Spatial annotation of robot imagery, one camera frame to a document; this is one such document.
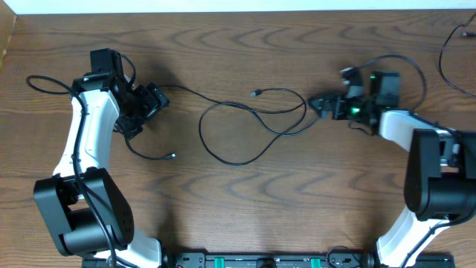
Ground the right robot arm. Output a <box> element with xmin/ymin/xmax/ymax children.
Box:
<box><xmin>308</xmin><ymin>68</ymin><xmax>475</xmax><ymax>267</ymax></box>

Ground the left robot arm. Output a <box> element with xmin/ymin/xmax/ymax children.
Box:
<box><xmin>33</xmin><ymin>48</ymin><xmax>170</xmax><ymax>267</ymax></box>

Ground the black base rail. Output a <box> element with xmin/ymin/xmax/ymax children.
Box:
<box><xmin>80</xmin><ymin>246</ymin><xmax>456</xmax><ymax>268</ymax></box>

